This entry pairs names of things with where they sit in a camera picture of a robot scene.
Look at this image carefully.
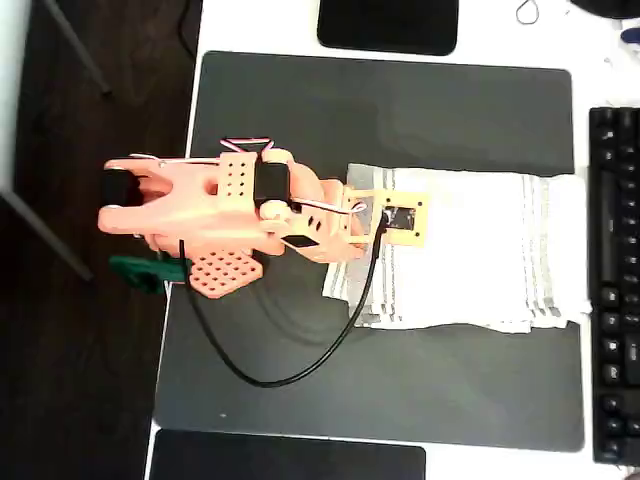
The white striped cloth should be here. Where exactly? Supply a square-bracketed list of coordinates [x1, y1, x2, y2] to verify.
[321, 162, 594, 335]

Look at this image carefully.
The dark grey work mat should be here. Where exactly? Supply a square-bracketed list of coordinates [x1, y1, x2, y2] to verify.
[152, 49, 586, 454]

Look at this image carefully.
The green table clamp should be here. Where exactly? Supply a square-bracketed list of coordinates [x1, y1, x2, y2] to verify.
[109, 253, 194, 297]

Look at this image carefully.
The black rounded pad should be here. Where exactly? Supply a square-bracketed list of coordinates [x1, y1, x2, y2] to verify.
[316, 0, 459, 57]

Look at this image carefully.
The black rectangular pad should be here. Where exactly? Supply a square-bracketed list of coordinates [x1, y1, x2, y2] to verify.
[147, 428, 427, 480]

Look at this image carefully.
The grey metal furniture leg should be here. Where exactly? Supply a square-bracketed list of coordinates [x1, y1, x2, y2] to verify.
[0, 189, 96, 282]
[42, 0, 112, 97]

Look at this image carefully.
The black keyboard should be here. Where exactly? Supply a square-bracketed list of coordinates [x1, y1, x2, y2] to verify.
[587, 105, 640, 466]

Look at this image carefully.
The dark rounded object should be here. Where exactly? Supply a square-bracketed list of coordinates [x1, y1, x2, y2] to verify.
[569, 0, 640, 20]

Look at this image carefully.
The orange gripper camera mount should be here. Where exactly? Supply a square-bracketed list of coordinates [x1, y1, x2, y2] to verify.
[343, 185, 432, 250]

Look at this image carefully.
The white red servo wire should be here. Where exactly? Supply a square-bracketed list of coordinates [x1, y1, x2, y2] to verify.
[218, 135, 275, 156]

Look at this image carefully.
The black camera cable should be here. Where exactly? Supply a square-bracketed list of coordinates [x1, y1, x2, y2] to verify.
[177, 209, 392, 389]

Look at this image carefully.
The thin dark wire loop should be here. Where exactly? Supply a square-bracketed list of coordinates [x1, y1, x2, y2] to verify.
[515, 0, 542, 25]

